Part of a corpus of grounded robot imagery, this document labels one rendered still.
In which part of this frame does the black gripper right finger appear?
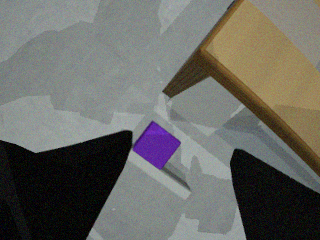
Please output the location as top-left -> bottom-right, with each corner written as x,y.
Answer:
229,148 -> 320,240

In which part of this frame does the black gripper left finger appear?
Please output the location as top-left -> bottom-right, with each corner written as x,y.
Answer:
0,129 -> 132,240

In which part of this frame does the purple cube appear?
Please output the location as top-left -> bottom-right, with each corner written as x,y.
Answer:
133,120 -> 181,169

